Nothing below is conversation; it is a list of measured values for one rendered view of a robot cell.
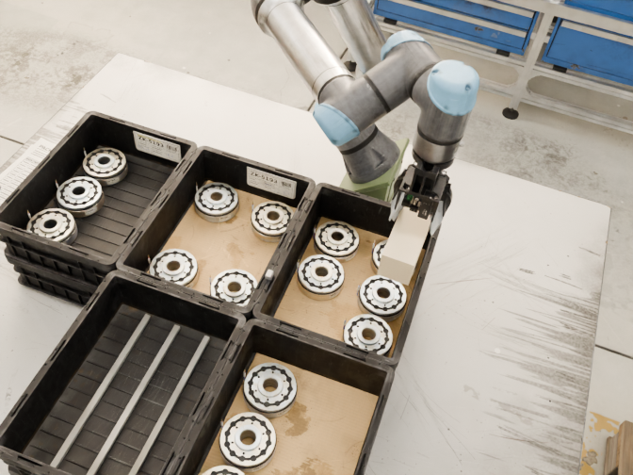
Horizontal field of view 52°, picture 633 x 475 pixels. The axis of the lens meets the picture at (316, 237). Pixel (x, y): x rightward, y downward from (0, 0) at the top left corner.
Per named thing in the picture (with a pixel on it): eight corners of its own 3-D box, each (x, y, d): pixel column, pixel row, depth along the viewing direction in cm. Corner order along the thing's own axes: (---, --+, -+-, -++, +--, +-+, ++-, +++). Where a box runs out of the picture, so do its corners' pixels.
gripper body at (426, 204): (391, 211, 115) (403, 162, 106) (405, 179, 120) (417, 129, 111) (433, 225, 114) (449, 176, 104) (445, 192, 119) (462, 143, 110)
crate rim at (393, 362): (317, 187, 154) (317, 180, 152) (441, 225, 149) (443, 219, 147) (249, 321, 129) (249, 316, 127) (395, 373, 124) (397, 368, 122)
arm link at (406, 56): (354, 57, 107) (386, 98, 101) (411, 16, 105) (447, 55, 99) (369, 86, 113) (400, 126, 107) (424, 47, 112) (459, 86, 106)
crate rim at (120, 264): (201, 150, 158) (200, 143, 156) (316, 187, 154) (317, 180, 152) (114, 274, 134) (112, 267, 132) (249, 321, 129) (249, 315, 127)
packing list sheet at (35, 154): (35, 136, 186) (34, 135, 186) (105, 161, 182) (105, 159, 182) (-46, 215, 166) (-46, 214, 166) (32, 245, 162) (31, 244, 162)
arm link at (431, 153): (423, 109, 108) (471, 123, 106) (418, 130, 111) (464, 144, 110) (411, 137, 103) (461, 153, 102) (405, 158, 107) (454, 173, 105)
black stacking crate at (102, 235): (98, 145, 170) (89, 111, 161) (202, 178, 166) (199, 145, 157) (2, 256, 146) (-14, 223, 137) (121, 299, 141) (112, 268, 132)
